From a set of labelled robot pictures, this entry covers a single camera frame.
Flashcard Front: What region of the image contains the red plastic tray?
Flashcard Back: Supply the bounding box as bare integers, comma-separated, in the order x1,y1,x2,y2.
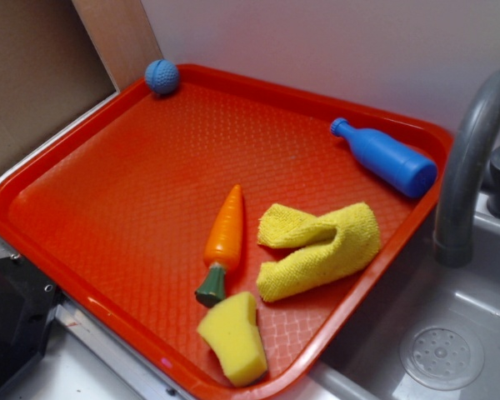
0,65,453,399

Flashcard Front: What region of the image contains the orange toy carrot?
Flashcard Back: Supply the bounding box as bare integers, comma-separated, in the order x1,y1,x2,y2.
195,184,244,308

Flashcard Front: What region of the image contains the blue dimpled ball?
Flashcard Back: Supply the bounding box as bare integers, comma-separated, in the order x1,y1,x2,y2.
144,59,180,95

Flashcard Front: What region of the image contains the blue toy bottle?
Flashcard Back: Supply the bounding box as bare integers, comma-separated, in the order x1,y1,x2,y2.
330,118,438,198

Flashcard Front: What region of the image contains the yellow cloth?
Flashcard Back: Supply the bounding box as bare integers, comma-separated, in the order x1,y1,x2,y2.
257,202,382,303

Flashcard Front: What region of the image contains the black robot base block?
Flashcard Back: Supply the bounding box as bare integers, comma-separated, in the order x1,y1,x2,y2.
0,256,61,394

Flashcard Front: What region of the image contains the yellow sponge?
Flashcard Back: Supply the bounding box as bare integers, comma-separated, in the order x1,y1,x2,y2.
197,292,268,388

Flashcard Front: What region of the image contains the grey toy faucet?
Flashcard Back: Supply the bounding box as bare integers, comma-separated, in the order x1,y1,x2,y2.
433,70,500,268

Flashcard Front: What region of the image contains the grey toy sink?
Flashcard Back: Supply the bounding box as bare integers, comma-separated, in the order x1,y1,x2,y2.
310,195,500,399

